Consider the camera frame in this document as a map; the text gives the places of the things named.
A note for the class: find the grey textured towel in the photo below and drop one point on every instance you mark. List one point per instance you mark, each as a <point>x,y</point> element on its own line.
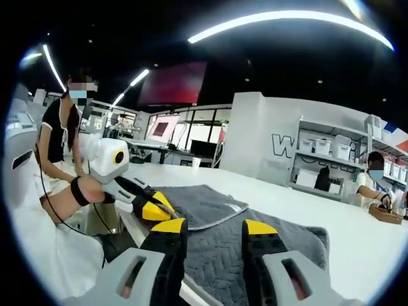
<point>223,248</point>

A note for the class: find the person's left hand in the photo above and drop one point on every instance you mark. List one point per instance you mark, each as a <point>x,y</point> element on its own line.
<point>95,191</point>

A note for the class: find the white paper cup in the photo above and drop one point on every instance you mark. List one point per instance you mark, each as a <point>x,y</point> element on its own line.
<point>196,162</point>

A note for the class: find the black monitor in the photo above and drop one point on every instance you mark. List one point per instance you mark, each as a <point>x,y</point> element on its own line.
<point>203,149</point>

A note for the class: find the short ceiling light strip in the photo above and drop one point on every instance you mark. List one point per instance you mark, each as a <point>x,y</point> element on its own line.
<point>139,77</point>

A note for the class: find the black bag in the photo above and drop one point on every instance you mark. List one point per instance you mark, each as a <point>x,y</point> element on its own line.
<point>322,180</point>

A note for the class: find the row of white storage bins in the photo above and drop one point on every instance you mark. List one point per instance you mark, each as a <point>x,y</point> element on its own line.
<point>322,146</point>

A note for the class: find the wooden tray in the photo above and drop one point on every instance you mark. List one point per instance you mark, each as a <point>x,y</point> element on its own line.
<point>385,215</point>

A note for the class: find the grey metal shelf rack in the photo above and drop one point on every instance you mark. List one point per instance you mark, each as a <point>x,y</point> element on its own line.
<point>331,127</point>

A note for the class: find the long ceiling light strip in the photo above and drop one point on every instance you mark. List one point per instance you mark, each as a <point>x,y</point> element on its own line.
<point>287,17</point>

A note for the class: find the wall screen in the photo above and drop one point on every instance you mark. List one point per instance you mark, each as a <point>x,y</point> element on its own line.
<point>163,127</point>

